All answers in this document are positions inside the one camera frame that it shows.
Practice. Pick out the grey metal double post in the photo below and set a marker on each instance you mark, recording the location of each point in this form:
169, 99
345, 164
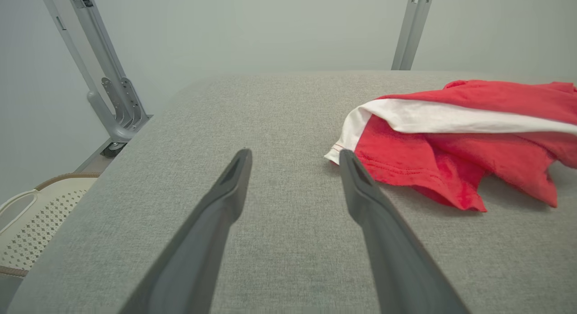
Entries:
412, 30

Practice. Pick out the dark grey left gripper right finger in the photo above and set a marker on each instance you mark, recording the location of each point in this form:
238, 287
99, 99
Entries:
401, 260

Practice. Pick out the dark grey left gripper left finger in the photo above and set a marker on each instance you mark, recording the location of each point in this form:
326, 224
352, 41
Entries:
194, 251

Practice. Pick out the grey metal frame with brackets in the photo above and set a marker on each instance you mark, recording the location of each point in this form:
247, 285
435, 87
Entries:
108, 93

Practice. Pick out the cream perforated laundry basket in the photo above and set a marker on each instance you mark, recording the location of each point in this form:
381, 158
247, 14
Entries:
36, 219

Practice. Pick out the black caster wheel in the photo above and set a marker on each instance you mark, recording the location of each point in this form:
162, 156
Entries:
113, 149

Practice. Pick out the red basketball shorts white stripe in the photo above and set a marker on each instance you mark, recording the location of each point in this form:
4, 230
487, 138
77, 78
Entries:
451, 160

